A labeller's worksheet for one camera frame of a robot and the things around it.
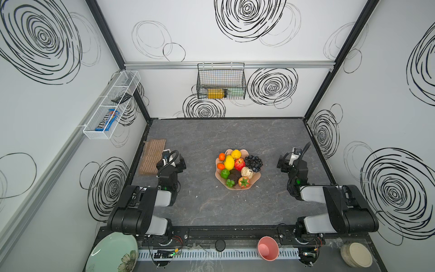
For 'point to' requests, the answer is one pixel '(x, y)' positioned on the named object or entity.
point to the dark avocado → (235, 171)
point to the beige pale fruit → (246, 172)
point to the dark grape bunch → (254, 162)
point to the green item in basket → (235, 92)
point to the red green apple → (243, 182)
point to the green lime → (225, 173)
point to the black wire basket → (221, 81)
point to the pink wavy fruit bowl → (256, 175)
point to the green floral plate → (114, 252)
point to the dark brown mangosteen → (233, 177)
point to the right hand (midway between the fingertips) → (290, 156)
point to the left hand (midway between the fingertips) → (173, 155)
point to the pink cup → (268, 248)
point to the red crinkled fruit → (239, 163)
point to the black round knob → (220, 245)
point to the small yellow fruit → (236, 153)
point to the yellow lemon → (229, 162)
